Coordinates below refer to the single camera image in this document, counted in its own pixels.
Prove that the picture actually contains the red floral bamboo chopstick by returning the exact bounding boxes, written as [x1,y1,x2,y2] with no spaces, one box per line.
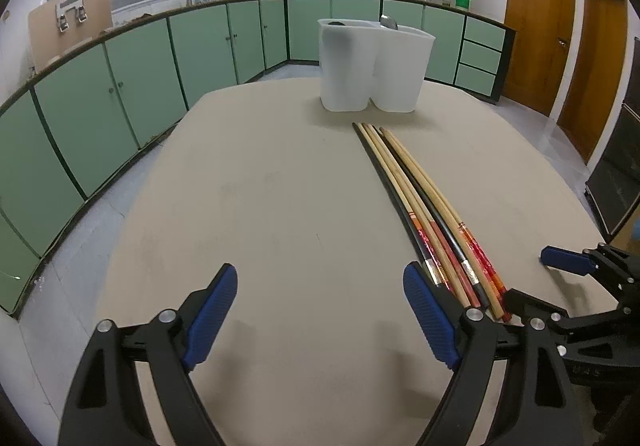
[363,123,471,307]

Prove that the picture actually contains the black appliance at right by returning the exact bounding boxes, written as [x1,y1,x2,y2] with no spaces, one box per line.
[586,38,639,242]

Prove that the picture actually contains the metal spoon in holder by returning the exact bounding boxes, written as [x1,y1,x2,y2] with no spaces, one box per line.
[380,15,398,30]

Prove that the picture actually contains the red-orange patterned bamboo chopstick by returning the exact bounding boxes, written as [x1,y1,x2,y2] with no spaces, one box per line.
[381,128,506,299]

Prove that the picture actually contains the black chopstick silver band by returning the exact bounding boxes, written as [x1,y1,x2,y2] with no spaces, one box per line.
[352,122,450,289]

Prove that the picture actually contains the cardboard sheet with clamps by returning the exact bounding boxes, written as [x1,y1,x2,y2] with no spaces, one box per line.
[28,0,113,72]

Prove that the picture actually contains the brown wooden door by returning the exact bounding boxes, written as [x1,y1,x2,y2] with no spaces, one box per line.
[558,0,628,161]
[503,0,576,116]

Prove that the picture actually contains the red-handled bamboo chopstick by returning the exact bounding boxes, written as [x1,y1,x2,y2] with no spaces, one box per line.
[366,123,507,322]

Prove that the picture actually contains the dark red wooden chopstick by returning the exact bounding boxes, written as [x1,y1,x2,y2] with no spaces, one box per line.
[430,220,482,308]

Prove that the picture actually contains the green lower kitchen cabinets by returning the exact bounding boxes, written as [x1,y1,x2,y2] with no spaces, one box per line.
[1,0,515,315]

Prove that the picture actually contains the white plastic utensil holder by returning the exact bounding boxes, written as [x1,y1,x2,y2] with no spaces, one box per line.
[318,19,436,114]

